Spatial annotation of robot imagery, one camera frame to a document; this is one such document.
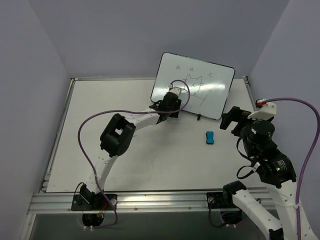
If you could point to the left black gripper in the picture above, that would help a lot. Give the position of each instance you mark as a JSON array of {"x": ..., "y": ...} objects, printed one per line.
[{"x": 170, "y": 100}]

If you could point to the white whiteboard black frame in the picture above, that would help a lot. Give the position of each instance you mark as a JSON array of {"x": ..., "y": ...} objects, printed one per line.
[{"x": 204, "y": 85}]

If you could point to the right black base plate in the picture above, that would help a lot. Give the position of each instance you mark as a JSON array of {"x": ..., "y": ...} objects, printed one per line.
[{"x": 216, "y": 200}]

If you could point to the aluminium rail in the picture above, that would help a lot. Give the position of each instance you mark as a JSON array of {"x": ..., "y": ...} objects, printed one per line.
[
  {"x": 46, "y": 178},
  {"x": 105, "y": 78},
  {"x": 247, "y": 84},
  {"x": 127, "y": 202}
]

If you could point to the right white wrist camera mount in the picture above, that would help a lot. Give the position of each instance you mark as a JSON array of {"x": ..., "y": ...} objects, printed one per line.
[{"x": 265, "y": 110}]

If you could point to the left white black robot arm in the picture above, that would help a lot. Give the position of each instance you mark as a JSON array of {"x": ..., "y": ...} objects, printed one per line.
[{"x": 117, "y": 136}]

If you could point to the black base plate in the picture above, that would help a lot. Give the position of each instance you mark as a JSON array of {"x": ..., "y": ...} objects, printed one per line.
[
  {"x": 216, "y": 200},
  {"x": 98, "y": 203}
]

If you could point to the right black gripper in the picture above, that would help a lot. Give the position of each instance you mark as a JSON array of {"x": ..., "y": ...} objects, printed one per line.
[{"x": 240, "y": 117}]

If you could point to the aluminium back rail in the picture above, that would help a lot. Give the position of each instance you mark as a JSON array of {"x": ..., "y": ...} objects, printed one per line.
[{"x": 105, "y": 78}]

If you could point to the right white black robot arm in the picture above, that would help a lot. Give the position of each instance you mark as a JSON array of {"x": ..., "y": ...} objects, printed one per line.
[{"x": 275, "y": 171}]

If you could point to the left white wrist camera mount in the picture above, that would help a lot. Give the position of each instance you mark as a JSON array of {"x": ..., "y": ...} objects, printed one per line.
[{"x": 175, "y": 89}]

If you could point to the aluminium front rail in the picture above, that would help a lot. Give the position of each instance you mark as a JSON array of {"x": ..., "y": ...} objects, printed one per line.
[{"x": 127, "y": 202}]

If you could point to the aluminium right side rail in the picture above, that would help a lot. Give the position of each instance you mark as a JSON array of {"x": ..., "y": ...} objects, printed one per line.
[{"x": 247, "y": 84}]

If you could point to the aluminium left side rail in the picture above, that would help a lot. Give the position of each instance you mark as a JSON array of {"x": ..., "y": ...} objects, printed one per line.
[{"x": 46, "y": 178}]

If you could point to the blue bone-shaped eraser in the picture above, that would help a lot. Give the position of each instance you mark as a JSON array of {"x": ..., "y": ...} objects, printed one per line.
[{"x": 209, "y": 137}]

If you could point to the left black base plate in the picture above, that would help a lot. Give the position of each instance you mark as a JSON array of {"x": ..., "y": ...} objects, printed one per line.
[{"x": 98, "y": 203}]

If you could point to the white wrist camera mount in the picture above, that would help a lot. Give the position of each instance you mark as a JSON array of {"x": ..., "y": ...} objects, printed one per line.
[
  {"x": 175, "y": 89},
  {"x": 265, "y": 110}
]

